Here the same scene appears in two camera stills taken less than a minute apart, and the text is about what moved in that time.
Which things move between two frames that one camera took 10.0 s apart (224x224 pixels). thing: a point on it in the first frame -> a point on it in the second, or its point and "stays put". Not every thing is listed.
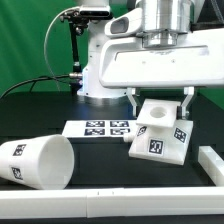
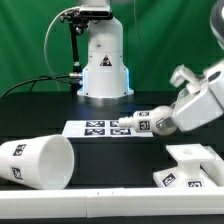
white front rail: (117, 202) stays put
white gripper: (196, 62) -> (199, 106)
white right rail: (212, 163) stays put
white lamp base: (160, 136) -> (189, 173)
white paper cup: (46, 161) stays put
